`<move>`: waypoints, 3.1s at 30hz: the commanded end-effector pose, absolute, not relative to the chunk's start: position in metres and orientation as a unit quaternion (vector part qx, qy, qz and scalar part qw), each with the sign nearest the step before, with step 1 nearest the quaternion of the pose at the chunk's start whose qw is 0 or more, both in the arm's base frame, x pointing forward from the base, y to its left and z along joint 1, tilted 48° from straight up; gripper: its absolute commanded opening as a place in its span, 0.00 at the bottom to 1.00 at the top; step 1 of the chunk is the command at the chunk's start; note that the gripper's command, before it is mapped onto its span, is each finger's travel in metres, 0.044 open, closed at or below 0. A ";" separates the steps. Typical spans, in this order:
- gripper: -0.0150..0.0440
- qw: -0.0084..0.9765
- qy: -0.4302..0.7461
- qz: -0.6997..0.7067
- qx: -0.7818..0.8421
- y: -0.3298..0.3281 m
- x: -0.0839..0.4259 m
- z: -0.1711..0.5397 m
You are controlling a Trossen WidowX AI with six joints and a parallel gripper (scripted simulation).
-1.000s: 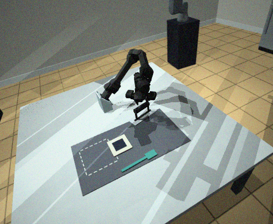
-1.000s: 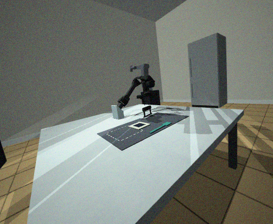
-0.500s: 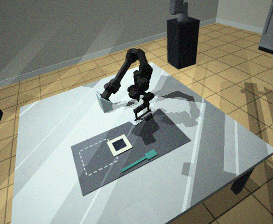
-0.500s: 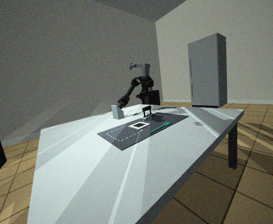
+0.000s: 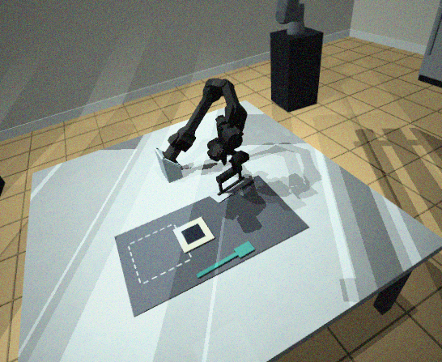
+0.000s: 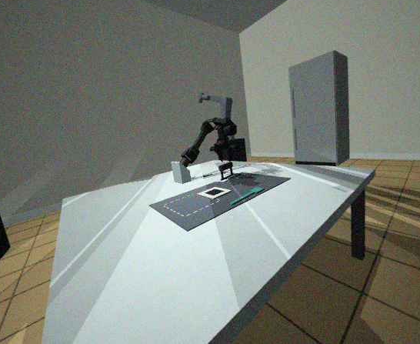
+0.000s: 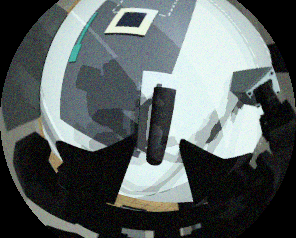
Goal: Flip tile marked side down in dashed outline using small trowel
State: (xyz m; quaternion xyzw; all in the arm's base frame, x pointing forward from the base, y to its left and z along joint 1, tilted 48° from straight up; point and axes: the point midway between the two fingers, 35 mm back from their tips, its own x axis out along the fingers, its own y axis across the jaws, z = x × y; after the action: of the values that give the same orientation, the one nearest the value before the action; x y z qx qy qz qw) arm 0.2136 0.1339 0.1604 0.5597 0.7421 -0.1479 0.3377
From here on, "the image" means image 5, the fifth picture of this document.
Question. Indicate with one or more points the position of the beige rectangular tile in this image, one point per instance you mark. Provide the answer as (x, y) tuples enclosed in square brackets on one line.
[(193, 234)]

